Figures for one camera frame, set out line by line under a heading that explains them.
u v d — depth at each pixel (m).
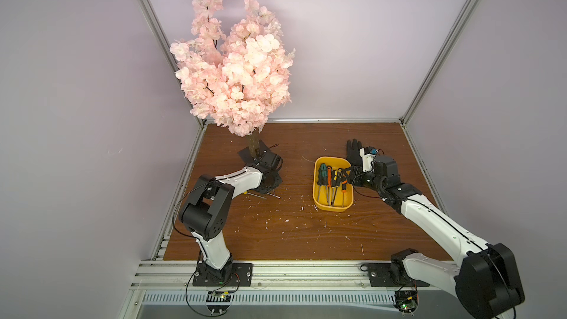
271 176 0.72
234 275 0.73
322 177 0.94
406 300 0.70
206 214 0.48
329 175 0.96
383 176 0.63
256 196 0.92
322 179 0.94
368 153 0.74
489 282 0.38
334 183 0.94
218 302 0.72
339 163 0.99
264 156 0.78
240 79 0.58
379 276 0.72
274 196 0.92
